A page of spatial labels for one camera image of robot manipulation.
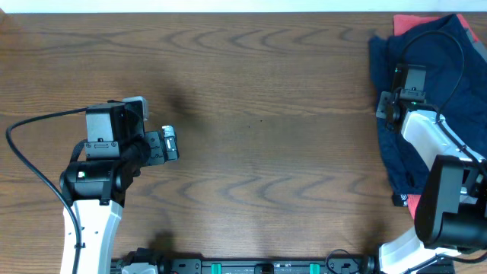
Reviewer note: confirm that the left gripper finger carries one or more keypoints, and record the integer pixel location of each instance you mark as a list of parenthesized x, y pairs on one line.
[(170, 143), (137, 105)]

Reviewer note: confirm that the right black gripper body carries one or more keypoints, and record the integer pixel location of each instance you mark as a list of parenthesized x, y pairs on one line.
[(385, 99)]

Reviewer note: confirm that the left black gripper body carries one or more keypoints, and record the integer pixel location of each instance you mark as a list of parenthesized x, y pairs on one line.
[(147, 152)]

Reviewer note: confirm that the navy blue shorts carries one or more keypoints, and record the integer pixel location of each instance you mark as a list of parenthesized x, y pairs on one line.
[(455, 80)]

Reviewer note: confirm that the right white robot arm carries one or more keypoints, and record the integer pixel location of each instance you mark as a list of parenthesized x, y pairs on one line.
[(450, 218)]

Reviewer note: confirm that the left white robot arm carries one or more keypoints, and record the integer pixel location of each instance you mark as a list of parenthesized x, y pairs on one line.
[(101, 169)]

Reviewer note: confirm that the red garment on pile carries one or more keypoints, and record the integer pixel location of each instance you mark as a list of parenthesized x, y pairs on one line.
[(401, 24)]

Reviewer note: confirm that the grey garment on pile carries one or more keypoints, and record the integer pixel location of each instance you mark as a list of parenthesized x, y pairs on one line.
[(477, 44)]

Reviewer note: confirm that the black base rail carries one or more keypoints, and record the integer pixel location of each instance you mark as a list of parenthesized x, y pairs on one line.
[(151, 261)]

